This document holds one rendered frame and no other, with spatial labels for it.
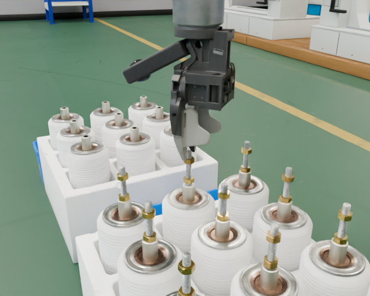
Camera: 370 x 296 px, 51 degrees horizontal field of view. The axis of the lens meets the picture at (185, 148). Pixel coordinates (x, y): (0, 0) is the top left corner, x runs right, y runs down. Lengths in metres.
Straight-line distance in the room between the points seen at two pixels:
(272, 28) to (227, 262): 3.28
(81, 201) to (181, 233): 0.29
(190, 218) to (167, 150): 0.35
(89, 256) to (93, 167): 0.26
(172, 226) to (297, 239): 0.21
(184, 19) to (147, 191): 0.49
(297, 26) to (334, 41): 0.83
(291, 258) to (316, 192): 0.64
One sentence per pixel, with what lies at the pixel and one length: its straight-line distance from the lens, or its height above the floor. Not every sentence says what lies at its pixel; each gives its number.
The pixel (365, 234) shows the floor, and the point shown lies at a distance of 1.15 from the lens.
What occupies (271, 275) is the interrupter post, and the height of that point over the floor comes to 0.27.
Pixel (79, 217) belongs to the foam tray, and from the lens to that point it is 0.92.
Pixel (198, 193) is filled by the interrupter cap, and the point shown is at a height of 0.25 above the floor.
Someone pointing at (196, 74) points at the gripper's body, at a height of 0.49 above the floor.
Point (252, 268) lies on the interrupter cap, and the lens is 0.56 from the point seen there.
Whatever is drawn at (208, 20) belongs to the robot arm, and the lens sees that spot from 0.57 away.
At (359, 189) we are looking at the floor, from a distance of 1.36.
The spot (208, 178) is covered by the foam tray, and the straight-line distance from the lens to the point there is 1.02.
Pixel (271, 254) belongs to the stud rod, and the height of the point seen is 0.30.
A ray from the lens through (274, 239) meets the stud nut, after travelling 0.49.
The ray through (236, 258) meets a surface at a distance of 0.60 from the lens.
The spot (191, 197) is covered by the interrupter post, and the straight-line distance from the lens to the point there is 0.70.
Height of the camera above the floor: 0.62
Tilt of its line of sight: 24 degrees down
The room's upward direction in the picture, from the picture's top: straight up
